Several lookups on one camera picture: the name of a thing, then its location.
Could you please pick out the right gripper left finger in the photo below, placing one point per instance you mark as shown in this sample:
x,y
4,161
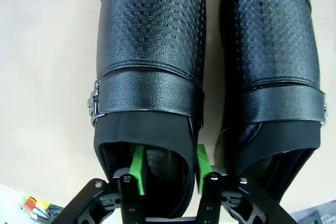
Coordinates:
x,y
131,197

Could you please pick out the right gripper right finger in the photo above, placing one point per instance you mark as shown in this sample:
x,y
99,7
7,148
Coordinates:
x,y
210,197

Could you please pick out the black leather side-buckle shoe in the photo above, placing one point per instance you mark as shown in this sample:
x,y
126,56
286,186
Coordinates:
x,y
275,37
147,37

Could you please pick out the yellow emergency stop box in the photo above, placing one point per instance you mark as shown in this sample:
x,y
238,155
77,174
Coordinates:
x,y
32,204

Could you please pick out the slotted aluminium base plate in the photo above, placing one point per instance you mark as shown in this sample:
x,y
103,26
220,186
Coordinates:
x,y
10,200

